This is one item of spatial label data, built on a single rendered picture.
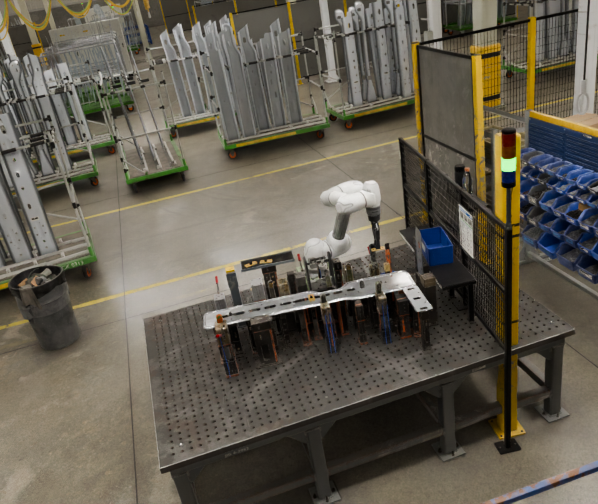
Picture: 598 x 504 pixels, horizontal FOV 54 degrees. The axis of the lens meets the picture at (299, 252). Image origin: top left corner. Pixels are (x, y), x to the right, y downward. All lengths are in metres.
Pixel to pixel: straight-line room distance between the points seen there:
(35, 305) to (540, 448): 4.28
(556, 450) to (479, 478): 0.54
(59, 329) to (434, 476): 3.69
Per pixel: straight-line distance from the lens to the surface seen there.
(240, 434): 3.40
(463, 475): 3.99
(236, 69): 10.43
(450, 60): 5.85
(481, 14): 11.07
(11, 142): 7.29
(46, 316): 5.94
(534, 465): 4.09
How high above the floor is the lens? 2.97
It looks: 26 degrees down
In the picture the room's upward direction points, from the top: 10 degrees counter-clockwise
